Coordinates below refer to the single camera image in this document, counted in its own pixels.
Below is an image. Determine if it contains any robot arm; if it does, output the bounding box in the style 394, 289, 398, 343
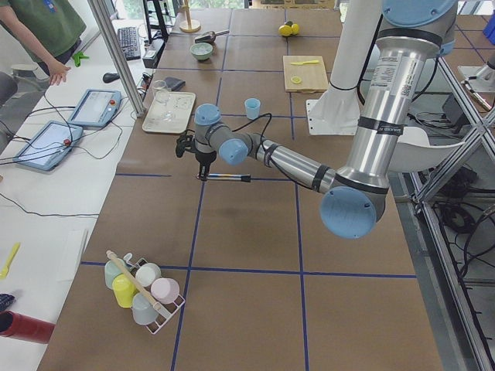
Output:
190, 1, 457, 239

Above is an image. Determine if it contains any wooden rack handle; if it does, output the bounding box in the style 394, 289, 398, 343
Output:
106, 250, 161, 311

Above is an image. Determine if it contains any wooden mug tree stand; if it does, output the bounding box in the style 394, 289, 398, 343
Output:
179, 0, 201, 33

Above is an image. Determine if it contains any whole yellow lemon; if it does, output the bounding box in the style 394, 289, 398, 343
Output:
291, 23, 300, 36

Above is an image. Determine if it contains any white plastic cup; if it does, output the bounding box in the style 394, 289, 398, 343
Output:
135, 263, 162, 288

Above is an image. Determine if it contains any white wire cup rack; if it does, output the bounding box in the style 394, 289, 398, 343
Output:
124, 253, 185, 334

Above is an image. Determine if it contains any light blue plastic cup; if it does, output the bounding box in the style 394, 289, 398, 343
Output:
244, 97, 261, 120

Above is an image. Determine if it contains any white plastic chair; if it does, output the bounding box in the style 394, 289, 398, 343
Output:
388, 127, 464, 172

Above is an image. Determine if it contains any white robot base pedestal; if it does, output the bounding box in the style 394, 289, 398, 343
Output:
306, 0, 382, 135

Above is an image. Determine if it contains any black keyboard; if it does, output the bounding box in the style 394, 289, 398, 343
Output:
117, 26, 141, 60

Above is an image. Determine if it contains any black computer mouse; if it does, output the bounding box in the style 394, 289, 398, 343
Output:
102, 73, 120, 83

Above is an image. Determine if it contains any person in green shirt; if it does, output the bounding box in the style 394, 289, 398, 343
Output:
1, 1, 87, 85

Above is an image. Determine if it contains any bamboo cutting board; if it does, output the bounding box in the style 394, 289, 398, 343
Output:
283, 56, 329, 93

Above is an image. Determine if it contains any steel ice scoop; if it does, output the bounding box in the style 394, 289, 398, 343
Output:
194, 29, 230, 44

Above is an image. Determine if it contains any grey folded cloth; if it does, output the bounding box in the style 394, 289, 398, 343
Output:
163, 77, 186, 92

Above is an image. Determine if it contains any green plastic cup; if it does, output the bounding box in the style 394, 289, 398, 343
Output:
104, 260, 122, 289

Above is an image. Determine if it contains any steel muddler black tip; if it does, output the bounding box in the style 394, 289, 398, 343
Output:
197, 173, 251, 182

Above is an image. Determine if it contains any green bowl of ice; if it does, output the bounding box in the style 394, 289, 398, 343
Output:
189, 43, 213, 61

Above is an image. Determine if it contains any yellow plastic knife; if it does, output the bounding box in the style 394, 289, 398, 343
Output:
290, 60, 320, 66

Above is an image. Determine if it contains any teach pendant tablet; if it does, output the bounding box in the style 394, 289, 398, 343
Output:
67, 89, 122, 128
13, 121, 84, 172

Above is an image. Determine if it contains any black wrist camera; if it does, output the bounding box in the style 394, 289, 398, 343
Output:
176, 131, 196, 158

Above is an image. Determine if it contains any pink plastic cup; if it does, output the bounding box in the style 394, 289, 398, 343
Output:
151, 277, 179, 304

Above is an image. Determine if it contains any red cylinder bottle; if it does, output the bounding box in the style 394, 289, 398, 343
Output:
1, 311, 55, 344

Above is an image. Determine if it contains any yellow plastic cup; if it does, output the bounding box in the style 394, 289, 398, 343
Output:
111, 274, 137, 308

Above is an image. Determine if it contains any cream bear serving tray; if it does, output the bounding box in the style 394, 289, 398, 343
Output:
142, 92, 196, 134

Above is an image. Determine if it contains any grey-blue plastic cup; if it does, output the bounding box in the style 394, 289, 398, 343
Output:
131, 292, 158, 325

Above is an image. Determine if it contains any near teach pendant tablet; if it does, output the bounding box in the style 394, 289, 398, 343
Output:
13, 121, 84, 172

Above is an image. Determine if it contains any far teach pendant tablet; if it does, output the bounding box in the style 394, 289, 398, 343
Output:
67, 89, 122, 128

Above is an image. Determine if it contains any aluminium frame post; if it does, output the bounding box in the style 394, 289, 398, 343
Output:
87, 0, 145, 117

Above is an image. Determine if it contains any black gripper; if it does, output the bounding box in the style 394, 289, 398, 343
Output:
195, 150, 217, 182

